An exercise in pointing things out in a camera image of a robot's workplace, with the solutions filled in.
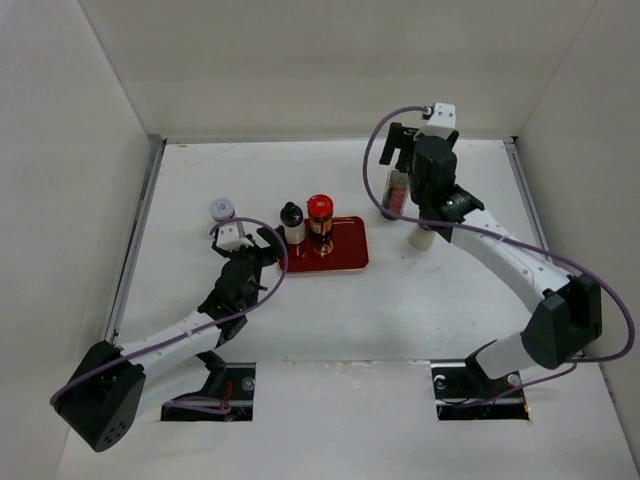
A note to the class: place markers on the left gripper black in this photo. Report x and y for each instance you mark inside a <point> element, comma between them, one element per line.
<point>266,256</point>

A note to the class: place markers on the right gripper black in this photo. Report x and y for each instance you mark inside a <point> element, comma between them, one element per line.
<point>400,138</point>

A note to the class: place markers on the black cap white bottle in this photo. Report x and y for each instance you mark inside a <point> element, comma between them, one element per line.
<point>292,220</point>

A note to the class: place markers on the red lid chili sauce jar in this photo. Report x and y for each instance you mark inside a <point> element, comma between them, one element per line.
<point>320,209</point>

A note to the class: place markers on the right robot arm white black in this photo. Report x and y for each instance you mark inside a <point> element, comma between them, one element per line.
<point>566,311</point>

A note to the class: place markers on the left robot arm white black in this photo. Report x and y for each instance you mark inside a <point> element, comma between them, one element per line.
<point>103,397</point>

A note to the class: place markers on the tall dark sauce bottle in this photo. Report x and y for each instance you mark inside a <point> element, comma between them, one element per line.
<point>395,194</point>

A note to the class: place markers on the white lid paste jar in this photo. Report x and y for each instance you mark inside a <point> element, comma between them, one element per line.
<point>221,209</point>

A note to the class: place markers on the red rectangular tray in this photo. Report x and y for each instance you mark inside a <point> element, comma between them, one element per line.
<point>346,250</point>

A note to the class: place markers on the silver lid white shaker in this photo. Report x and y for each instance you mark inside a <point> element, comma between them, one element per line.
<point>421,238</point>

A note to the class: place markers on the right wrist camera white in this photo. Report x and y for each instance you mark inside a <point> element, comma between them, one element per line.
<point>441,120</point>

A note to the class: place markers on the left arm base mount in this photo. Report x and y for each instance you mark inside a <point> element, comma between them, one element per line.
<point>225,395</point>

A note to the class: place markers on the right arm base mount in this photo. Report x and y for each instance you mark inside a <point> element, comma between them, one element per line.
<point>459,396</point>

